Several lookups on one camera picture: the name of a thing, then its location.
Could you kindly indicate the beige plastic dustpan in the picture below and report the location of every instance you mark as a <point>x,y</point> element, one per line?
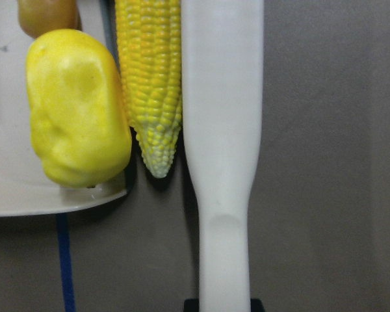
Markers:
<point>24,188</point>

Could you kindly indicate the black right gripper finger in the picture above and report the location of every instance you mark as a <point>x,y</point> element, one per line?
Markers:
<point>192,305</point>

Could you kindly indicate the toy ginger root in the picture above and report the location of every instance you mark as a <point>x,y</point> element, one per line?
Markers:
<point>38,17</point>

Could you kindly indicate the beige brush with black bristles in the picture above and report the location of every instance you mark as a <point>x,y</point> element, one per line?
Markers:
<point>222,82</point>

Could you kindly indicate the yellow toy corn cob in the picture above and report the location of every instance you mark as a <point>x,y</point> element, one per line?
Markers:
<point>148,35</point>

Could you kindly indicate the yellow toy potato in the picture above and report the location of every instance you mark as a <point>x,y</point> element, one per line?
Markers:
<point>78,126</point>

